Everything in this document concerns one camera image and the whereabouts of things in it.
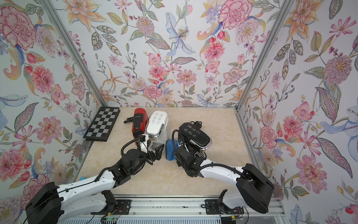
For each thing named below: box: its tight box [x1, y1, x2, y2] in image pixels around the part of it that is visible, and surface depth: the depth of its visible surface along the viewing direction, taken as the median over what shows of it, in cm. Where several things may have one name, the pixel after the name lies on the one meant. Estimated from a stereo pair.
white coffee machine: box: [145, 110, 170, 153], surface depth 84 cm
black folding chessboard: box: [82, 106, 121, 142], surface depth 109 cm
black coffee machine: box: [178, 122, 213, 158], surface depth 77 cm
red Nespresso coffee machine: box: [131, 107, 150, 145], surface depth 90 cm
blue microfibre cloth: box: [165, 139, 179, 161], surface depth 87 cm
